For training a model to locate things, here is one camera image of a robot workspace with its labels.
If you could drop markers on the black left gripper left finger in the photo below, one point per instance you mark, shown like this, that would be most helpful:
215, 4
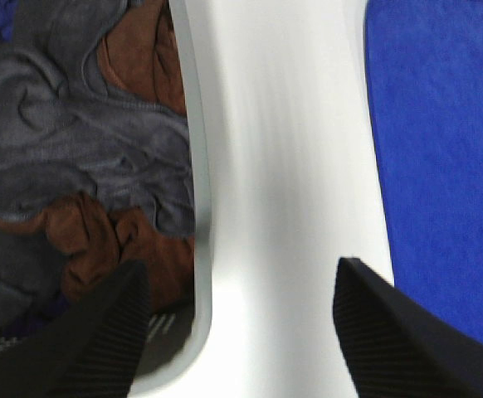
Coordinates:
93, 350

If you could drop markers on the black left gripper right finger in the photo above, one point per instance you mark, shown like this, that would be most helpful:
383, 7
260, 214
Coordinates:
393, 347

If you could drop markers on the grey towel in basket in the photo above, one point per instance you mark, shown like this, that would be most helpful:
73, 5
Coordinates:
59, 137

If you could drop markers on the grey perforated plastic basket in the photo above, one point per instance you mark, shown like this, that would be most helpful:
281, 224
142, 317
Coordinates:
153, 382

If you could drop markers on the brown towel in basket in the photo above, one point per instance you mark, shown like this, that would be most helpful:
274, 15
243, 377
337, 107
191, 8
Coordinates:
142, 248

